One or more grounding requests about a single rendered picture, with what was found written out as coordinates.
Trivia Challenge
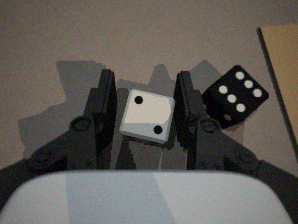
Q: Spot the black die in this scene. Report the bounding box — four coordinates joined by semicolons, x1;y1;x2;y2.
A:
201;65;269;129

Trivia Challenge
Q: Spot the tan mat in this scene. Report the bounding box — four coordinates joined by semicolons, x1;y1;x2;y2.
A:
258;23;298;158

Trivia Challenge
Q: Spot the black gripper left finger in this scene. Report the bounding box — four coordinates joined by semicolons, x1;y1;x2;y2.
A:
0;69;117;212

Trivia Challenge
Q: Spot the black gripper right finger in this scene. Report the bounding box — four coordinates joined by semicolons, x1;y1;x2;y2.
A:
173;71;298;224

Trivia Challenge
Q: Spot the white die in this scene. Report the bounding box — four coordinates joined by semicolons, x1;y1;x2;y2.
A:
119;89;175;147

